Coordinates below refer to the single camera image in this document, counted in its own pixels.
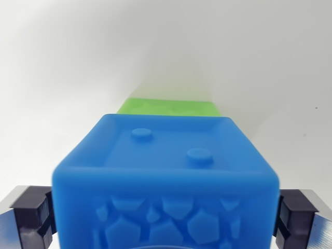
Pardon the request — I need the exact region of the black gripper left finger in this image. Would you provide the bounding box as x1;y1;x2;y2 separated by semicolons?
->
0;185;57;249

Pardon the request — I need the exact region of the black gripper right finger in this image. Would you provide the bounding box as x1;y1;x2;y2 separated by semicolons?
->
272;188;332;249

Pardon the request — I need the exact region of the blue textured rubber cube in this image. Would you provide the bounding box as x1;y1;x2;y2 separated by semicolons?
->
51;113;281;249

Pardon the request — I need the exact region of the green rubber cube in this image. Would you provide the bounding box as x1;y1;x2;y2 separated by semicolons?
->
116;97;223;118

